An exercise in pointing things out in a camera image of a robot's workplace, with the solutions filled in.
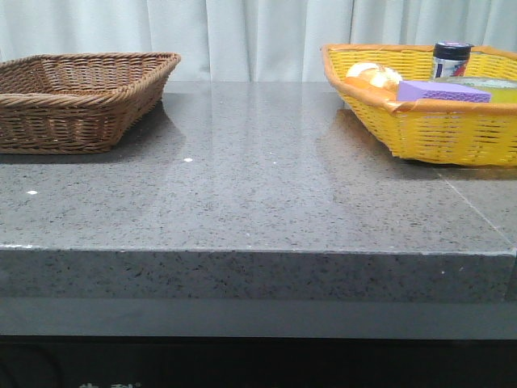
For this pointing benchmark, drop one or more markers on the yellow tape roll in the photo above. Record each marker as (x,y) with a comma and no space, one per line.
(501,90)

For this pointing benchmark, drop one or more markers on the white curtain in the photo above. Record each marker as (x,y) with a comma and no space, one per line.
(247,41)

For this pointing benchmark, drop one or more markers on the bread roll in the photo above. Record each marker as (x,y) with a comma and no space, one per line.
(378,79)

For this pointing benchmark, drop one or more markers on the purple sponge block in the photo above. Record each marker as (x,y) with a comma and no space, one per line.
(414,90)

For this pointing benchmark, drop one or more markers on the brown wicker basket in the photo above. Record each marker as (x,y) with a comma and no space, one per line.
(80,103)

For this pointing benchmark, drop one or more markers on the yellow wicker basket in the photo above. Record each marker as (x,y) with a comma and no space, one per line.
(428,130)

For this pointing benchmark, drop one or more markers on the black-capped seasoning jar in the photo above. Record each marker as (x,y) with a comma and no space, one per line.
(450,59)

